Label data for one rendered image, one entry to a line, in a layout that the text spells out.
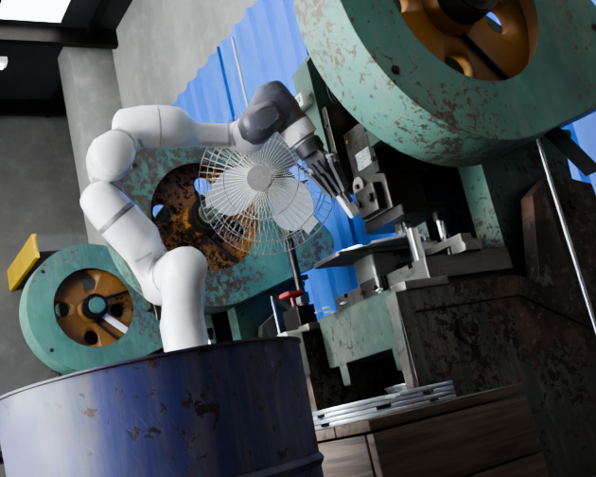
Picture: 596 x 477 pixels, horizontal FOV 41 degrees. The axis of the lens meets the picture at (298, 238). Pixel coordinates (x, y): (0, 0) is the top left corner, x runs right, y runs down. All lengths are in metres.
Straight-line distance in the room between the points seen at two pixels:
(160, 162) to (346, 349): 1.62
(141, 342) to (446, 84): 3.56
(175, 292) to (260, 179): 1.23
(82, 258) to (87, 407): 4.27
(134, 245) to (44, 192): 7.23
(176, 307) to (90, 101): 6.00
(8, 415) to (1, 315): 7.67
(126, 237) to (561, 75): 1.22
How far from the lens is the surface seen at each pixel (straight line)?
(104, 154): 1.94
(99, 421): 0.95
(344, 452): 1.41
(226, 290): 3.51
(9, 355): 8.64
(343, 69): 1.97
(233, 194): 3.13
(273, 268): 3.63
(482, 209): 2.38
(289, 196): 3.10
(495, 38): 2.32
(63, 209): 9.16
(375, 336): 2.14
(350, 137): 2.43
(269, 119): 2.09
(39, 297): 5.07
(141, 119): 2.02
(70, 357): 5.04
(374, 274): 2.21
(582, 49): 2.44
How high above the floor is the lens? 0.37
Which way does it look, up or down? 13 degrees up
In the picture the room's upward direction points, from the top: 13 degrees counter-clockwise
